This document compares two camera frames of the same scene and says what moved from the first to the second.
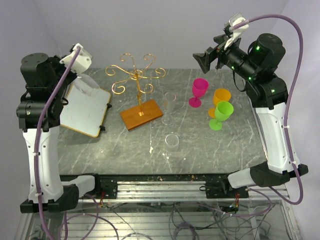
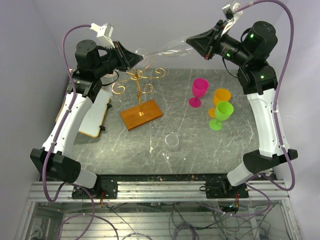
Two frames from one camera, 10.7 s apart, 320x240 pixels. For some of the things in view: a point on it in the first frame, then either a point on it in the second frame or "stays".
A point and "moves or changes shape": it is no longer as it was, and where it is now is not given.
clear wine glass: x=87 y=85 moves or changes shape
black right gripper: x=221 y=52 -> x=202 y=42
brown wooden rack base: x=132 y=119 stays
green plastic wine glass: x=223 y=110 stays
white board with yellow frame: x=84 y=113 stays
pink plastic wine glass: x=199 y=88 stays
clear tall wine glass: x=169 y=100 -> x=178 y=47
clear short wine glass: x=171 y=142 stays
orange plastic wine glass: x=221 y=94 stays
